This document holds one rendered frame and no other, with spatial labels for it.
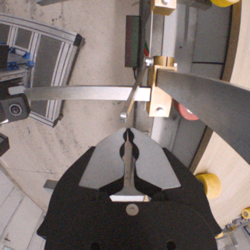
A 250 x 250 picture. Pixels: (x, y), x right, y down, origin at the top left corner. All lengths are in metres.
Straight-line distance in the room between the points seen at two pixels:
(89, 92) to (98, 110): 0.96
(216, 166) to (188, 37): 0.49
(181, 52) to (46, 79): 0.98
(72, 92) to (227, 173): 0.58
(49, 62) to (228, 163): 1.22
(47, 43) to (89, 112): 0.73
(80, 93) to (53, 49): 0.81
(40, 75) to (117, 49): 0.69
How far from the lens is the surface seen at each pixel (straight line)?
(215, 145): 0.38
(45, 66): 1.11
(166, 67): 0.26
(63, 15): 1.34
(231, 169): 0.54
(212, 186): 0.41
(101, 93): 0.27
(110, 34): 1.16
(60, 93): 0.31
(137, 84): 0.17
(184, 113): 0.26
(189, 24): 0.59
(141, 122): 0.48
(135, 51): 0.42
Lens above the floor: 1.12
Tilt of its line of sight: 62 degrees down
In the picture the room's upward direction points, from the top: 180 degrees clockwise
